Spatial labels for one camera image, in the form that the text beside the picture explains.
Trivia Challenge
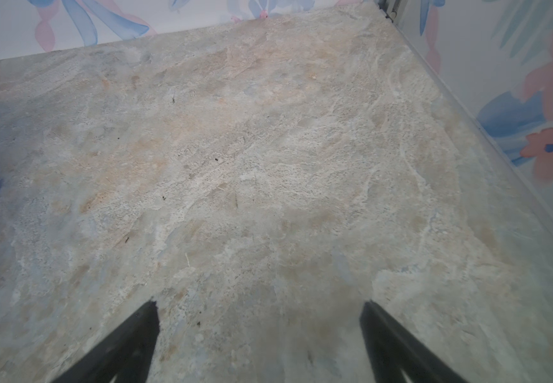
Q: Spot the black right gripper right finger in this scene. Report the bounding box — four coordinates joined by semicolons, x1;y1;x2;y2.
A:
359;301;466;383

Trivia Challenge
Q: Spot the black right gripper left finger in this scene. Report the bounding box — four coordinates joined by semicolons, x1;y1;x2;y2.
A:
54;301;160;383

